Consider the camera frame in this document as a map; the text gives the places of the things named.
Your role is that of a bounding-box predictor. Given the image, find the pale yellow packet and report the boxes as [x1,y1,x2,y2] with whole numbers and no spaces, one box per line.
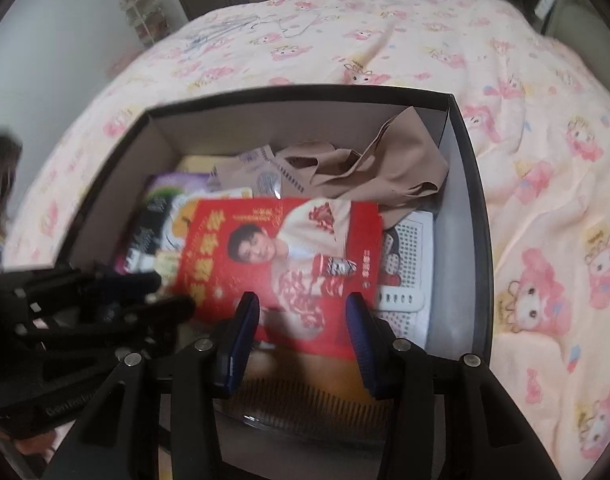
[176,154,222,177]

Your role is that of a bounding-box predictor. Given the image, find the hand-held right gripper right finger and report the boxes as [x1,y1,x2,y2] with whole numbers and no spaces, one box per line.
[345,292,562,480]

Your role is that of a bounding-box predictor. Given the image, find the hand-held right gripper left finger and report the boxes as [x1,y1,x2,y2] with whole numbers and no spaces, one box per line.
[40,291,262,480]

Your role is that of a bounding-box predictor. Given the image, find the white shelf rack with toys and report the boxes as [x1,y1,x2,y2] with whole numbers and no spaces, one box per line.
[119,0,187,50]

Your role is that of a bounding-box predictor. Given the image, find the clear printed plastic packet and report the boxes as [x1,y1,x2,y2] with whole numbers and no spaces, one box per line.
[207,143,307,199]

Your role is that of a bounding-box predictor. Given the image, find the white perforated plastic tray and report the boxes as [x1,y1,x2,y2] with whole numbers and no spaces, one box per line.
[375,209,437,352]

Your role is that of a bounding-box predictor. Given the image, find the black cardboard box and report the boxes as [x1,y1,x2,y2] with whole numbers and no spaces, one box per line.
[0,82,496,467]

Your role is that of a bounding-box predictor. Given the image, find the beige garment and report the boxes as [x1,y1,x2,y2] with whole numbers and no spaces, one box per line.
[207,106,451,227]

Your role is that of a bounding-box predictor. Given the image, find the red printed packet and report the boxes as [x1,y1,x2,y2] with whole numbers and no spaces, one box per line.
[171,197,387,362]

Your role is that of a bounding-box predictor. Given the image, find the purple packet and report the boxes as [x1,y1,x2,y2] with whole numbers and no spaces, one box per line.
[114,172,217,275]

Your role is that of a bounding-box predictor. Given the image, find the pink printed blanket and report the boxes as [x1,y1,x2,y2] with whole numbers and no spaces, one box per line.
[2,0,610,467]

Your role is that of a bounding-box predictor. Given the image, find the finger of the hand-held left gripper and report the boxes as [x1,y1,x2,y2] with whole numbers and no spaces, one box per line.
[12,262,162,307]
[28,294,196,348]

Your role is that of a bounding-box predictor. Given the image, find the black and white packet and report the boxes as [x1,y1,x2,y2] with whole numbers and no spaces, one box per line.
[126,191,187,275]

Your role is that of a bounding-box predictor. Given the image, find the brown comb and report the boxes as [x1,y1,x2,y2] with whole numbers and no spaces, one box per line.
[214,349,392,432]

